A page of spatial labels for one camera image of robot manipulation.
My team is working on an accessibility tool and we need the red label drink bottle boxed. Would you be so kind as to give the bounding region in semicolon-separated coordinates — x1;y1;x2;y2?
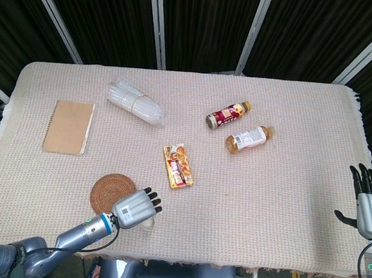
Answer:
205;97;252;132

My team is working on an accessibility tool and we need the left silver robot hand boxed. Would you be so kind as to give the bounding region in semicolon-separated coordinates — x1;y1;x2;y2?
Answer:
111;184;164;233

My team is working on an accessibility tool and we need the small white cup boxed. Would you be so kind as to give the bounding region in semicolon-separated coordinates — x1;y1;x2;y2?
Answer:
136;214;157;234

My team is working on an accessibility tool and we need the brown kraft spiral notebook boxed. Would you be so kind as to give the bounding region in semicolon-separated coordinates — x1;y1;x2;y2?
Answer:
41;99;96;157

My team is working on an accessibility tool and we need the beige woven tablecloth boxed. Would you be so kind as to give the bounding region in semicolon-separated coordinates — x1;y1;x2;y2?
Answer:
0;56;372;278

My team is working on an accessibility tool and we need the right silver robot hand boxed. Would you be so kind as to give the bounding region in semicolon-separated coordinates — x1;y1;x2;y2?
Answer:
332;161;372;240

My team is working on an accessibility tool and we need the black folding screen partition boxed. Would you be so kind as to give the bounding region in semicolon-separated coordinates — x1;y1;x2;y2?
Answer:
0;0;372;173

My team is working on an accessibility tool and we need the white label tea bottle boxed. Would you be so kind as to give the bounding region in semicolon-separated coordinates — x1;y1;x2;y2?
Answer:
224;122;276;157

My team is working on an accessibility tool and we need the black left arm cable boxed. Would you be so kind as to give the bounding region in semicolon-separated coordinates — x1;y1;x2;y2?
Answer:
18;208;121;272

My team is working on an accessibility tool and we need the grey robot torso base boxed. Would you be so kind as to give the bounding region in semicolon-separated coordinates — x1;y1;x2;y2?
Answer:
96;254;238;278

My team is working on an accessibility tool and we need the orange snack packet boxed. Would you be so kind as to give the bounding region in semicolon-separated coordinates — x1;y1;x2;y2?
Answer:
159;141;198;191

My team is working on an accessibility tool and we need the round woven rattan coaster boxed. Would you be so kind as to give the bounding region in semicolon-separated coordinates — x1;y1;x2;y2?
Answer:
89;172;138;220

